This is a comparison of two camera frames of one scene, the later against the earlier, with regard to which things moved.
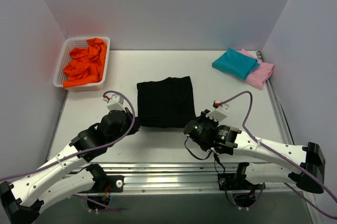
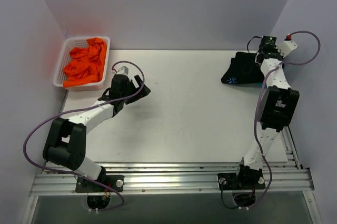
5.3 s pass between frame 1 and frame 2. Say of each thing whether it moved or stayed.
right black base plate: stayed
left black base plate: stayed
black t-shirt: moved
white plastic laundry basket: stayed
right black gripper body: moved
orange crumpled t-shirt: stayed
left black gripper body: moved
